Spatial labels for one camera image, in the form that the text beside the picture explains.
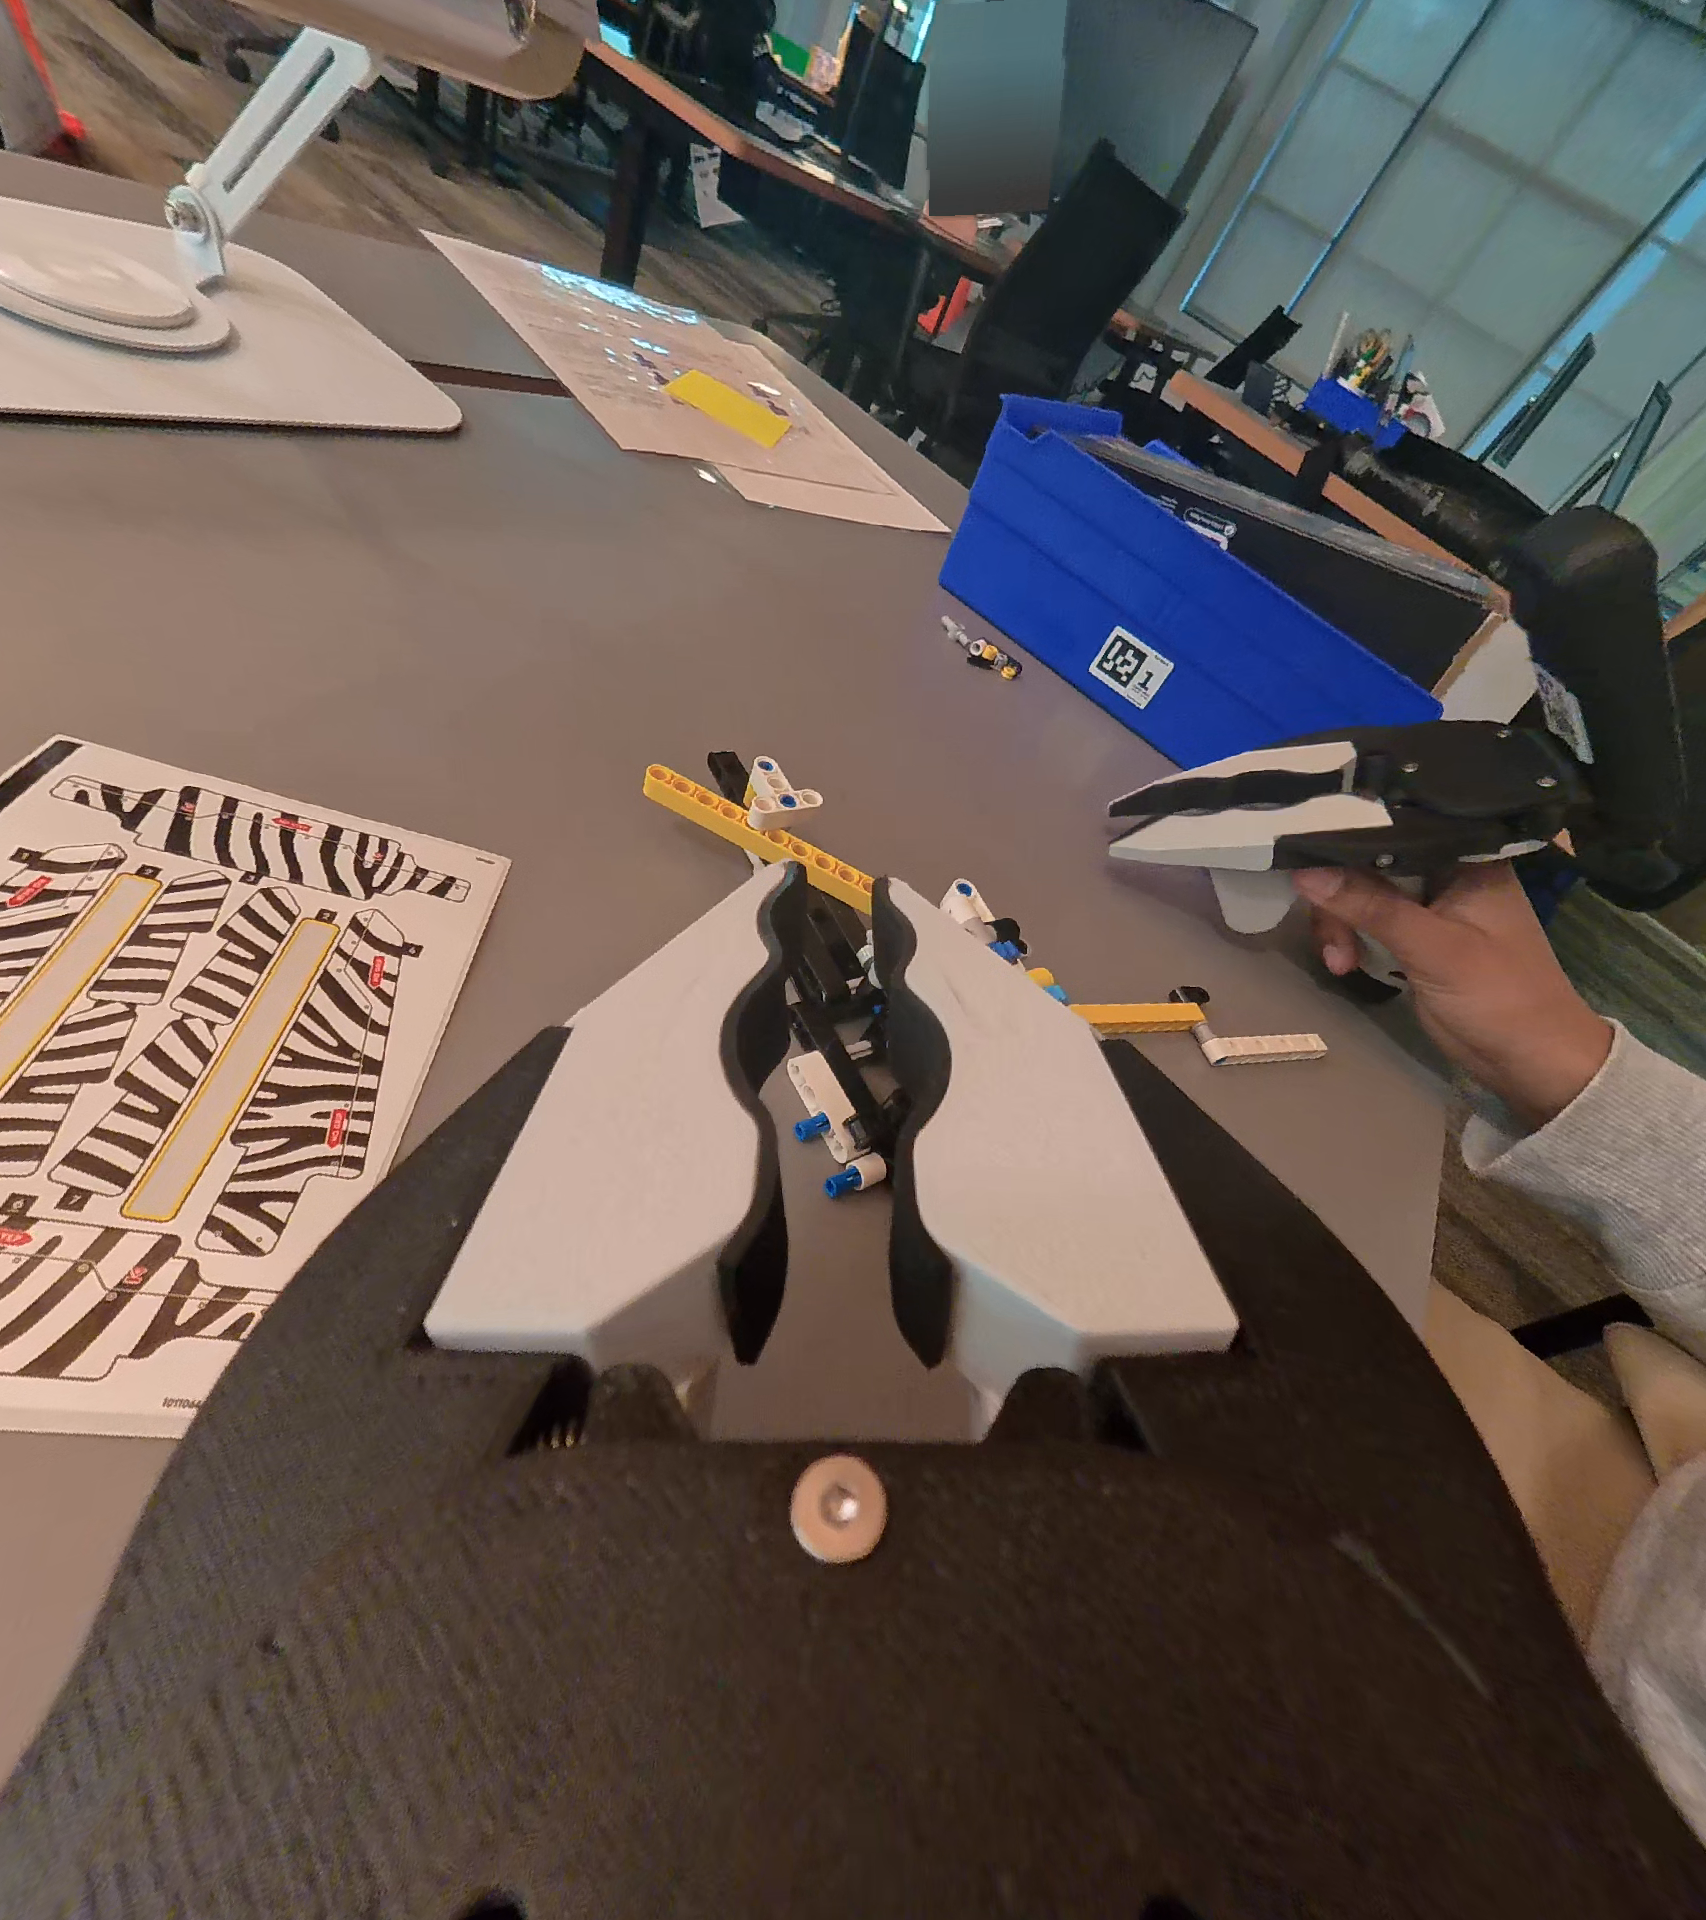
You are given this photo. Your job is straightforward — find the person's right hand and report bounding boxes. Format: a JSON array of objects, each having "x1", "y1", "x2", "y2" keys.
[{"x1": 1290, "y1": 870, "x2": 1611, "y2": 1122}]

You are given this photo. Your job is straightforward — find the yellow and white lego arm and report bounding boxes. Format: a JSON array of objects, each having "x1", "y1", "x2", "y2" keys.
[{"x1": 1066, "y1": 987, "x2": 1330, "y2": 1072}]

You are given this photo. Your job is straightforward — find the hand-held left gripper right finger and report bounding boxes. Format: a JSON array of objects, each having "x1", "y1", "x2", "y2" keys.
[{"x1": 866, "y1": 880, "x2": 1241, "y2": 1372}]

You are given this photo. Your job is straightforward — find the zebra striped sticker sheet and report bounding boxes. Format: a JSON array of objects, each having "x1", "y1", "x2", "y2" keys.
[{"x1": 0, "y1": 735, "x2": 512, "y2": 1439}]

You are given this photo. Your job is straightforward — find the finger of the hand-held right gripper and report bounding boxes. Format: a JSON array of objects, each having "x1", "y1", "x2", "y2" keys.
[
  {"x1": 1103, "y1": 746, "x2": 1361, "y2": 824},
  {"x1": 1103, "y1": 795, "x2": 1398, "y2": 935}
]

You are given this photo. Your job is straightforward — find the person's beige trousers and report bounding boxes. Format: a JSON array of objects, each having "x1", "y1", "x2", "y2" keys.
[{"x1": 1424, "y1": 1285, "x2": 1706, "y2": 1640}]

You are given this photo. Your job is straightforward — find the blue plastic bin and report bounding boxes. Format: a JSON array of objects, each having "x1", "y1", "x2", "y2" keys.
[{"x1": 933, "y1": 397, "x2": 1446, "y2": 767}]

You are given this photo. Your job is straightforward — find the black office chair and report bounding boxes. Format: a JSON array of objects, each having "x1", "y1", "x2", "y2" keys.
[{"x1": 932, "y1": 137, "x2": 1188, "y2": 453}]

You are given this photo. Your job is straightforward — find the wooden edged desk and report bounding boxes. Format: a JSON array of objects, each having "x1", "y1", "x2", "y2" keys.
[{"x1": 580, "y1": 38, "x2": 1018, "y2": 289}]

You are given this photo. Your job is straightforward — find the lego vehicle assembly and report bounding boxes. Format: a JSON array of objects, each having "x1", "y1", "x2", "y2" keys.
[{"x1": 641, "y1": 746, "x2": 1069, "y2": 1204}]

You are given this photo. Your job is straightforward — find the lego instruction sheet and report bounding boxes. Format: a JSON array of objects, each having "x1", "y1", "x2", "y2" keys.
[{"x1": 424, "y1": 236, "x2": 952, "y2": 538}]

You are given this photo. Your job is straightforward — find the yellow flat piece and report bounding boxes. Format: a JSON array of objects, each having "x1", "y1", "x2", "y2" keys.
[{"x1": 663, "y1": 367, "x2": 795, "y2": 452}]

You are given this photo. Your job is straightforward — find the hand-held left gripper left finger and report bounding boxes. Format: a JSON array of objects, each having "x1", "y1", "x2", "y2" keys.
[{"x1": 424, "y1": 860, "x2": 813, "y2": 1372}]

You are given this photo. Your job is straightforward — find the person's right forearm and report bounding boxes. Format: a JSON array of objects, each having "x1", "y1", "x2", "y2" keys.
[{"x1": 1462, "y1": 1019, "x2": 1706, "y2": 1425}]

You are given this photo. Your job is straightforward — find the white monitor stand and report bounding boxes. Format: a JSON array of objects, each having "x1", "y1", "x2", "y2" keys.
[{"x1": 0, "y1": 34, "x2": 465, "y2": 440}]

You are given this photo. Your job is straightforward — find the small blue bin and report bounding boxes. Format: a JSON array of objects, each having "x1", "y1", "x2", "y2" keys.
[{"x1": 1307, "y1": 375, "x2": 1409, "y2": 452}]

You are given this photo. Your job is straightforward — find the dark computer monitor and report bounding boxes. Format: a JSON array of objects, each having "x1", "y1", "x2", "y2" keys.
[
  {"x1": 1595, "y1": 379, "x2": 1675, "y2": 513},
  {"x1": 1481, "y1": 335, "x2": 1603, "y2": 465}
]

